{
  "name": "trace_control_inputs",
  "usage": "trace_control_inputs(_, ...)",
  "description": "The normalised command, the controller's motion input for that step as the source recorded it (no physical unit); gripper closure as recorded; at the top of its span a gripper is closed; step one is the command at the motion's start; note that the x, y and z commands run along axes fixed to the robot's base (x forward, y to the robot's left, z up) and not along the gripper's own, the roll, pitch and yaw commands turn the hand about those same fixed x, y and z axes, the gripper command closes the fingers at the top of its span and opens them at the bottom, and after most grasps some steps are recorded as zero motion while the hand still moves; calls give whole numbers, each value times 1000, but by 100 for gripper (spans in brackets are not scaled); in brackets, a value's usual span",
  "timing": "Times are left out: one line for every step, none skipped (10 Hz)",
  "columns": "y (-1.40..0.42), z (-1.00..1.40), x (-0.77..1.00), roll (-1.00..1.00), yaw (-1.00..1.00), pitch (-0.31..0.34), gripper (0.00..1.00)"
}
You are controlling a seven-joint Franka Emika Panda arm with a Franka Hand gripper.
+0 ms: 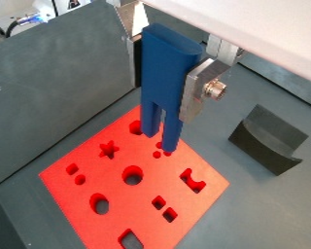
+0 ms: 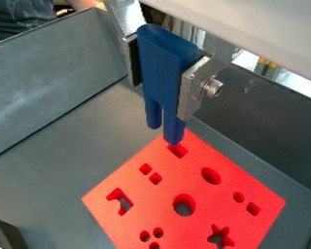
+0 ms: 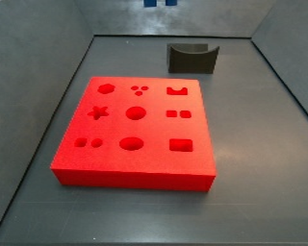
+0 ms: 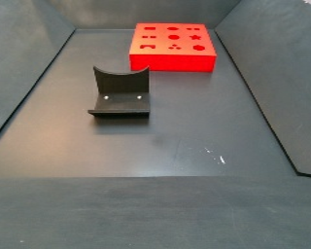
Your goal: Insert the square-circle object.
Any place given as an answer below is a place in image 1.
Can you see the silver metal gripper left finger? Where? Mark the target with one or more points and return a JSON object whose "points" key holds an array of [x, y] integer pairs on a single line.
{"points": [[133, 50]]}

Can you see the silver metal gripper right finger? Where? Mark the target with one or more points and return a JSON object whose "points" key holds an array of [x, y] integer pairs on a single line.
{"points": [[203, 79]]}

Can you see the blue two-pronged peg object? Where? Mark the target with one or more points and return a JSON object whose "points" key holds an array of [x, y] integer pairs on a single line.
{"points": [[169, 54]]}

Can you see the black curved holder stand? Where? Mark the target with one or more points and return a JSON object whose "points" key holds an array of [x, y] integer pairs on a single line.
{"points": [[268, 139]]}

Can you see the red shape-sorting block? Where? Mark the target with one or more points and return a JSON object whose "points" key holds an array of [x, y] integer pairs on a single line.
{"points": [[120, 187]]}

